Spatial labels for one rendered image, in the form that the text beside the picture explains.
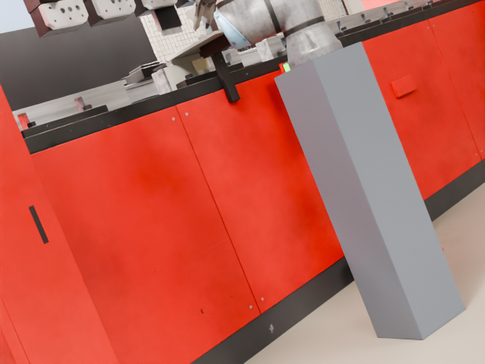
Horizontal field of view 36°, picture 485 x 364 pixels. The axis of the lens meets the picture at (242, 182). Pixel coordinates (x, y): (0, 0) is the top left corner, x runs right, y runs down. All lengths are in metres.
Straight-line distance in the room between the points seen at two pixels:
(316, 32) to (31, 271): 0.93
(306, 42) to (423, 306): 0.75
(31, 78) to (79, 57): 0.24
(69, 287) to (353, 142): 0.80
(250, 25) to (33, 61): 1.19
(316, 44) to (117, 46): 1.38
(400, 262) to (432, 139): 1.54
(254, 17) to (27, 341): 0.98
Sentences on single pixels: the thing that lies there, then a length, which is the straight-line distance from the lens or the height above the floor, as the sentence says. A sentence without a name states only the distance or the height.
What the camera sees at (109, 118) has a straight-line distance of 2.20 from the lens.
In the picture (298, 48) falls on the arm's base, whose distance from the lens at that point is 1.95.
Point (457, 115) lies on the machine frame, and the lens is 3.67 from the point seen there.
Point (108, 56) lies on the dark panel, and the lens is 3.11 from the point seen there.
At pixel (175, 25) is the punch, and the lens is 2.68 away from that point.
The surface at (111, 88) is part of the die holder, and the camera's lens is 2.39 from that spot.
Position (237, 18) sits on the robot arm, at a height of 0.95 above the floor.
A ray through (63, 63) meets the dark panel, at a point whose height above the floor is 1.18.
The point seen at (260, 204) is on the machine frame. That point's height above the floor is 0.42.
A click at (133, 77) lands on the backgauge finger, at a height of 1.01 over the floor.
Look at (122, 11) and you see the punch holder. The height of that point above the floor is 1.18.
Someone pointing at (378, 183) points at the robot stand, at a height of 0.42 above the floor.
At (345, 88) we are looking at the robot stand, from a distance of 1.92.
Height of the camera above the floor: 0.68
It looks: 4 degrees down
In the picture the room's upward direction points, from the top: 22 degrees counter-clockwise
